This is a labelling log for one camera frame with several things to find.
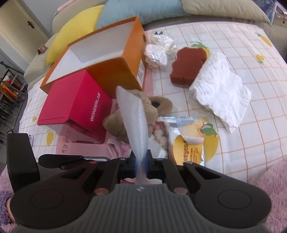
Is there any blue pillow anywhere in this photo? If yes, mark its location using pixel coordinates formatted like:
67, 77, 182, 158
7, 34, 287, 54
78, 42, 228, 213
96, 0, 191, 30

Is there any purple fluffy rug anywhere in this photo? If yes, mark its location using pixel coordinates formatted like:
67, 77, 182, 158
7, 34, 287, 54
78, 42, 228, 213
0, 160, 287, 233

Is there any orange cardboard box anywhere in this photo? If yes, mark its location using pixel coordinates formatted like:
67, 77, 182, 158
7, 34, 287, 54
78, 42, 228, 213
40, 16, 148, 100

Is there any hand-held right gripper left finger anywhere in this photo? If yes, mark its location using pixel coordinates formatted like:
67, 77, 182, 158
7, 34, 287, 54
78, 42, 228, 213
65, 157, 137, 195

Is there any cream door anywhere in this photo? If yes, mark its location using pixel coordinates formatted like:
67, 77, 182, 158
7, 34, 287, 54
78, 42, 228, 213
0, 0, 52, 68

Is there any yellow pillow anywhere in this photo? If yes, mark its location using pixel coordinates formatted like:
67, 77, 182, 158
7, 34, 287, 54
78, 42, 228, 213
46, 5, 106, 66

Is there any brown sponge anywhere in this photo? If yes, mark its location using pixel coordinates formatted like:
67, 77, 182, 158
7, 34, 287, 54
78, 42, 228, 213
169, 47, 208, 88

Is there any plastic-wrapped white plush bunny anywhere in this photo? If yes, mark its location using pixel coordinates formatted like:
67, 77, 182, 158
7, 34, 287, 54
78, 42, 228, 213
144, 30, 177, 69

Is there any white paper towel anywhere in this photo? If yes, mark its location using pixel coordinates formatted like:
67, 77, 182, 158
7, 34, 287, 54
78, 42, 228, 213
189, 51, 252, 134

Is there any beige pillow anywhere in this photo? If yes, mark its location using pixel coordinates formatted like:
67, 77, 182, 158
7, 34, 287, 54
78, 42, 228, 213
181, 0, 272, 24

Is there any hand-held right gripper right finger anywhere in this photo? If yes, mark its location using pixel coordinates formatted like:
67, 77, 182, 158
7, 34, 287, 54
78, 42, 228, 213
145, 151, 216, 194

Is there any red cardboard box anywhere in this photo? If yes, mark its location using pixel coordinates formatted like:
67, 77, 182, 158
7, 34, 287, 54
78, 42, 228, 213
37, 69, 113, 144

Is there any beige sofa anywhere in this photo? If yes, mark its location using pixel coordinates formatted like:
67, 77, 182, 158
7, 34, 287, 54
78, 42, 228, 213
23, 0, 287, 90

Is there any clear plastic bag strip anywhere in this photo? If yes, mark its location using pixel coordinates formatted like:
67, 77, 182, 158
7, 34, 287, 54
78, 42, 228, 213
115, 86, 149, 185

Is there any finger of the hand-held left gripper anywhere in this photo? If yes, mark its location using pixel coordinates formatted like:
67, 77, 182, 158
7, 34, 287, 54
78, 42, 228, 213
38, 154, 112, 169

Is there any pink fluffy cloth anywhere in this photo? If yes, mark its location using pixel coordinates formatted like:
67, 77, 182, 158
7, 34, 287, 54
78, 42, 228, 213
106, 121, 169, 162

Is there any grey metal step ladder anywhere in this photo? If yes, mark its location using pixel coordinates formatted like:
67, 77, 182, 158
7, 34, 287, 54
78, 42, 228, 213
0, 60, 28, 144

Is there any brown plush toy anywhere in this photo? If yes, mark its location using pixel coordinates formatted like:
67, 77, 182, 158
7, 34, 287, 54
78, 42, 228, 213
103, 89, 173, 144

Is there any yellow snack pouch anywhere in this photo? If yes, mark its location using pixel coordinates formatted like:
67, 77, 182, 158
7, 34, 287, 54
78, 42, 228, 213
157, 116, 219, 167

